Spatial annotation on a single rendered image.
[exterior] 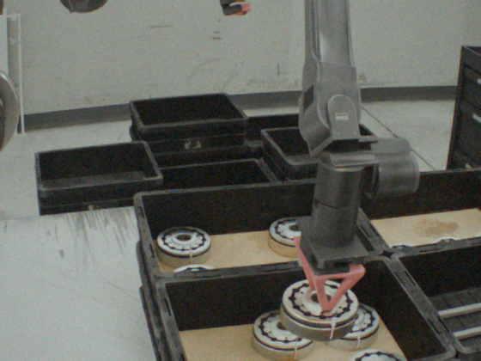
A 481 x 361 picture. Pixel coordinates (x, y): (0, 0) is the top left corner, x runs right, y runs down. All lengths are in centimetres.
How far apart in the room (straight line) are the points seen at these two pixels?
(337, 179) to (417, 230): 73
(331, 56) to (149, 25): 330
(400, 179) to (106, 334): 74
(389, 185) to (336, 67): 16
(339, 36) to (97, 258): 91
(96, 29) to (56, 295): 274
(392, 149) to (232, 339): 46
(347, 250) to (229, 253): 56
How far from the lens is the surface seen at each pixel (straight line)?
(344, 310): 98
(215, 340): 121
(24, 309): 151
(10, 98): 131
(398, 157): 90
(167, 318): 109
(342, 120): 87
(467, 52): 288
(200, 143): 269
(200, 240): 141
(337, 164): 86
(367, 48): 467
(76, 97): 423
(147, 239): 128
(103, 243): 171
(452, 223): 163
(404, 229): 157
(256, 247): 145
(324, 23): 93
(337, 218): 88
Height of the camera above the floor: 158
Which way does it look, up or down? 26 degrees down
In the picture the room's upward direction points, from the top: 3 degrees clockwise
